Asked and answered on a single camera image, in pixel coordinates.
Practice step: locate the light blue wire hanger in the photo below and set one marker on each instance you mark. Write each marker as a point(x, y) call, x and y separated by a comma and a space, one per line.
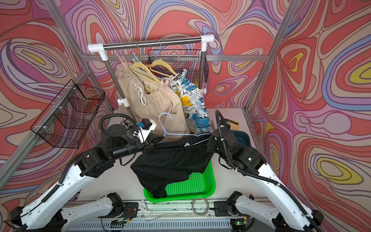
point(173, 127)

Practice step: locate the black shorts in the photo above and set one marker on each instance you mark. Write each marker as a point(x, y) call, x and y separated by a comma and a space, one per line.
point(171, 162)

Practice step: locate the yellow hanger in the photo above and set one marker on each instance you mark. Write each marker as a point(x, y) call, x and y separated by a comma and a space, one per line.
point(142, 70)
point(161, 68)

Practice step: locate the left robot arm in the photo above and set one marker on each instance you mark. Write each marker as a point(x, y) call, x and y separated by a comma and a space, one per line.
point(121, 136)

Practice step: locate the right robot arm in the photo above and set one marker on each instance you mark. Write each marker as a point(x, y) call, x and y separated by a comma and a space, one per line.
point(288, 214)

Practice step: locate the printed white blue yellow shorts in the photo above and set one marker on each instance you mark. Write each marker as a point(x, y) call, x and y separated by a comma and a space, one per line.
point(192, 100)

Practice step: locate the green clothespin on printed shorts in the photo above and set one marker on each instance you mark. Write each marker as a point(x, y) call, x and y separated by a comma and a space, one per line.
point(183, 75)

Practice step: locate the yellow hanger front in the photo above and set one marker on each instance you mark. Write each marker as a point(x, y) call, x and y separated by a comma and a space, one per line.
point(161, 68)

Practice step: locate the yellow calculator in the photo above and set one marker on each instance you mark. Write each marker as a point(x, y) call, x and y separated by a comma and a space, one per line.
point(233, 125)

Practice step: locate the dark teal clothespin bin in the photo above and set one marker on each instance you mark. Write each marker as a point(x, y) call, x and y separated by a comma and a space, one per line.
point(242, 138)

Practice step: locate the green plastic basket tray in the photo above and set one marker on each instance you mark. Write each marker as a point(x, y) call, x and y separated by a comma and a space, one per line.
point(197, 186)

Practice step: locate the green clothespin near rack top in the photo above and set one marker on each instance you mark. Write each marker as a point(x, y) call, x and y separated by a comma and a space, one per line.
point(135, 58)

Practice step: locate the clothes rack with steel bar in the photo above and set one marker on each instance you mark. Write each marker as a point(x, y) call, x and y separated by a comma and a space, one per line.
point(102, 49)

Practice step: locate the clear tape roll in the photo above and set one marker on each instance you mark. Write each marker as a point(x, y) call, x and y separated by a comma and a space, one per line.
point(200, 207)

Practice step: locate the black wire basket back wall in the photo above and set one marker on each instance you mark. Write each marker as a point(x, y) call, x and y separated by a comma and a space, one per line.
point(183, 59)

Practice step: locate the black wire basket wall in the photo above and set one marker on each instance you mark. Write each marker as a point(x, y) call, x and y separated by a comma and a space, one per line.
point(67, 121)
point(183, 59)

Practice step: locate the black wire basket left wall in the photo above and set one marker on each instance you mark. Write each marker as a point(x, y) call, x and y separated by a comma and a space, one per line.
point(67, 121)

